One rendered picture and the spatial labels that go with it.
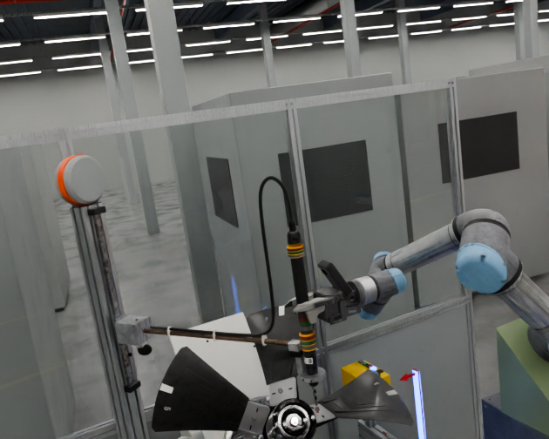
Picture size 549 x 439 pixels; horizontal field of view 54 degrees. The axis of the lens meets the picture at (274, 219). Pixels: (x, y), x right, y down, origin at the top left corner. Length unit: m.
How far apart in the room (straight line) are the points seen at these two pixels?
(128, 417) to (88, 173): 0.82
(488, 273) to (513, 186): 4.42
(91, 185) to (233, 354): 0.70
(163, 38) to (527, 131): 3.62
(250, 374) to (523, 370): 0.81
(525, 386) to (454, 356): 1.14
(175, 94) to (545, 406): 4.50
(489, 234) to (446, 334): 1.48
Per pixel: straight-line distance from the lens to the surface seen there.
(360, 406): 1.61
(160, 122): 1.99
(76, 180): 1.75
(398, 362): 2.68
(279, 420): 1.48
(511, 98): 5.72
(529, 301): 1.48
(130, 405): 1.98
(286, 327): 1.62
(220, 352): 1.80
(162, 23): 5.60
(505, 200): 5.74
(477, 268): 1.37
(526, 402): 1.83
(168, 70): 5.54
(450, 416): 3.03
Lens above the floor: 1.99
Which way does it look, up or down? 11 degrees down
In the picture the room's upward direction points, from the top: 8 degrees counter-clockwise
